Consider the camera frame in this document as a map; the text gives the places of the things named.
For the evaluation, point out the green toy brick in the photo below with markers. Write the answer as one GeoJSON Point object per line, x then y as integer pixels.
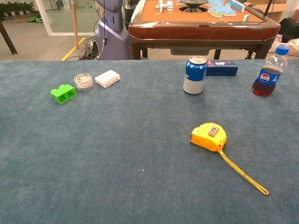
{"type": "Point", "coordinates": [63, 94]}

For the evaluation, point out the cola bottle blue cap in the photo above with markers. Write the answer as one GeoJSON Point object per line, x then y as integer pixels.
{"type": "Point", "coordinates": [266, 79]}

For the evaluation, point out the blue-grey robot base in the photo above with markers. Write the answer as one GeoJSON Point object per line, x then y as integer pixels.
{"type": "Point", "coordinates": [112, 39]}

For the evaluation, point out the blue white soda can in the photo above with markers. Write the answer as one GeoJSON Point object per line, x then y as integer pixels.
{"type": "Point", "coordinates": [195, 77]}

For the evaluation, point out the potted green plants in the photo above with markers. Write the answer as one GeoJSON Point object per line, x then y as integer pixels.
{"type": "Point", "coordinates": [16, 8]}

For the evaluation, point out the single white blue mahjong tile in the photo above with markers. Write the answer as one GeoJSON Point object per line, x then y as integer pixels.
{"type": "Point", "coordinates": [246, 18]}

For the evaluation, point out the black slanted table leg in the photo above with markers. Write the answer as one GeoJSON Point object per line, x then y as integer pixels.
{"type": "Point", "coordinates": [8, 39]}

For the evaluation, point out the brown mahjong table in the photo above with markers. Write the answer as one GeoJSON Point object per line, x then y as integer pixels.
{"type": "Point", "coordinates": [198, 30]}

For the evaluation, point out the clear round clip container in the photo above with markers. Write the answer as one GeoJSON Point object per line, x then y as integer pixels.
{"type": "Point", "coordinates": [83, 81]}

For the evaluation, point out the white plastic box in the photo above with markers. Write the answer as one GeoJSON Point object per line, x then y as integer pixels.
{"type": "Point", "coordinates": [107, 79]}

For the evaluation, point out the blue white mahjong tile stack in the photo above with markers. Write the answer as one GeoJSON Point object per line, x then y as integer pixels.
{"type": "Point", "coordinates": [164, 5]}

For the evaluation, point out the dark blue printed box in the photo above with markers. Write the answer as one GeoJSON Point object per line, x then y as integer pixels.
{"type": "Point", "coordinates": [224, 68]}

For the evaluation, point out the blue white mahjong tile pile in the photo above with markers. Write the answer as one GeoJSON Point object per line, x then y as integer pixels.
{"type": "Point", "coordinates": [222, 8]}

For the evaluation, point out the blue felt table mat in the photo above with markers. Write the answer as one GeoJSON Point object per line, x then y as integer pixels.
{"type": "Point", "coordinates": [116, 151]}

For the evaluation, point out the cardboard box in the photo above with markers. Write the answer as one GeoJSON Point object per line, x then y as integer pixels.
{"type": "Point", "coordinates": [280, 9]}

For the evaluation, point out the wooden pole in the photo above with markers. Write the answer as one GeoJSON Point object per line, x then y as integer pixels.
{"type": "Point", "coordinates": [74, 23]}

